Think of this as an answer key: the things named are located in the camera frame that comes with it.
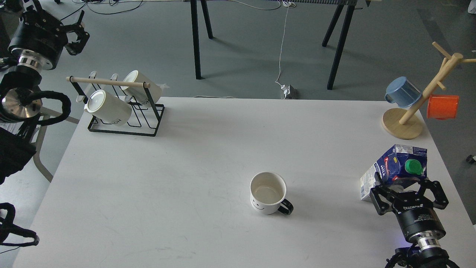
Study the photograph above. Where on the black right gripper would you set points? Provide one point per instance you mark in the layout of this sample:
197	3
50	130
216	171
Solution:
415	213

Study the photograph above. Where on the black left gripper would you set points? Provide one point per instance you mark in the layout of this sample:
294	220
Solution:
37	31

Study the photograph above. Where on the blue white milk carton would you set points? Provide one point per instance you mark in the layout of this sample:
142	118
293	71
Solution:
398	168

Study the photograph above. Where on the white smiley mug black handle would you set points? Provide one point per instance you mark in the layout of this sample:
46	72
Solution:
268	192

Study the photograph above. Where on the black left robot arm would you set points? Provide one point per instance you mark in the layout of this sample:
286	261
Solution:
22	100

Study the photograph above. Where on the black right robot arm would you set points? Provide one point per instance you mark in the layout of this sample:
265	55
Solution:
425	253

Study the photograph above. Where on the wooden mug tree stand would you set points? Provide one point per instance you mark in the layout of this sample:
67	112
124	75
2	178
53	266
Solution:
403	123

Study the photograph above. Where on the white mug front on rack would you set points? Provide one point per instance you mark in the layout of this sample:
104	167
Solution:
108	108

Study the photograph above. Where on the white mug on rack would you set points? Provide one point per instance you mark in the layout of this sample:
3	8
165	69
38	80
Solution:
138	93
108	108

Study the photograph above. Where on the orange mug on tree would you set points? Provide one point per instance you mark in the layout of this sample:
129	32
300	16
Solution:
442	107

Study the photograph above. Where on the blue mug on tree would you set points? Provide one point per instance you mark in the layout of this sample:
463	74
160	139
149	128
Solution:
402	92

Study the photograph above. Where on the white mug rear on rack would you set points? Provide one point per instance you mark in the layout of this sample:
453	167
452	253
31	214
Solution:
138	93

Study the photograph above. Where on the black table legs left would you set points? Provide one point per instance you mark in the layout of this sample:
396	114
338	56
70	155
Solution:
195	32

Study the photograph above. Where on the black table legs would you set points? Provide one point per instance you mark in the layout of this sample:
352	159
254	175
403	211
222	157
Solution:
351	5
195	32

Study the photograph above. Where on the grey power plug box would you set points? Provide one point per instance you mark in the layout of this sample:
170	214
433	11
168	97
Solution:
289	92

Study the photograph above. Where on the black table legs right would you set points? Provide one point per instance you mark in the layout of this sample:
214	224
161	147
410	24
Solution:
351	5

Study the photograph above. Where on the black wire mug rack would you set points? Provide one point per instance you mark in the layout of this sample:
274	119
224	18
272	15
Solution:
142	122

